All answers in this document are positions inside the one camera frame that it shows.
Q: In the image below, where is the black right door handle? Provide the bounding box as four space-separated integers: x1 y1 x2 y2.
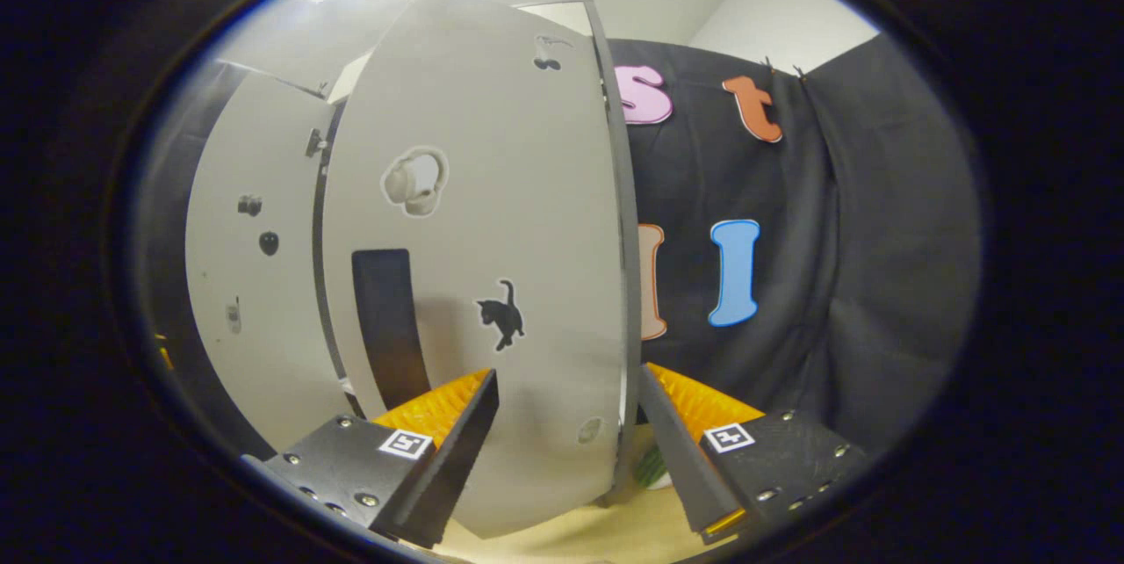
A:
352 249 433 412

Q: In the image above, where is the white cabinet door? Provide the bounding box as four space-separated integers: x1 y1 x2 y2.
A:
184 72 352 452
321 0 642 540

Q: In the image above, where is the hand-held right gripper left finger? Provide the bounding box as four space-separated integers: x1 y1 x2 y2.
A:
241 368 501 549

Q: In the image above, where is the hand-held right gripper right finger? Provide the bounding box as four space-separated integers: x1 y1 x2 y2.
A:
637 362 870 545

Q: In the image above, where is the green striped pink toy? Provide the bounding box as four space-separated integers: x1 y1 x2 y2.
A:
634 445 673 490

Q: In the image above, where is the black backdrop cloth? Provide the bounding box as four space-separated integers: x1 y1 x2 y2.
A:
140 33 983 459

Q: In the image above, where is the white cabinet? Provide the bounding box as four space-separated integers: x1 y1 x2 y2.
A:
303 0 646 508

